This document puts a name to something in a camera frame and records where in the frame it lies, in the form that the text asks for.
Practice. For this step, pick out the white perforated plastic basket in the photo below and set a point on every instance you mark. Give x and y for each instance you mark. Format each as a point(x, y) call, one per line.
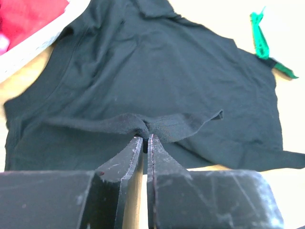
point(23, 53)

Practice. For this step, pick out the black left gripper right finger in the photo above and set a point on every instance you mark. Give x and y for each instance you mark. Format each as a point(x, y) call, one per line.
point(221, 199)

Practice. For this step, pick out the dark red t shirt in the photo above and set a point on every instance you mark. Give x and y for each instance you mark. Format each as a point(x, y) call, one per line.
point(19, 19)

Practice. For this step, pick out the black t shirt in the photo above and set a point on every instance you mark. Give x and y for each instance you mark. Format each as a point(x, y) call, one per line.
point(128, 68)

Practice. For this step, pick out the green folded t shirt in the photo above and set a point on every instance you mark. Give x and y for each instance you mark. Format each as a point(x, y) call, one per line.
point(262, 50)

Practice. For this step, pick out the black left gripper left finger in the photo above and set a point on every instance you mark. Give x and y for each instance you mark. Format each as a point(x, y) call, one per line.
point(105, 198)

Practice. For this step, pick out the pink t shirt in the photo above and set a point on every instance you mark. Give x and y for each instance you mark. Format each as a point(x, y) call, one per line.
point(4, 44)

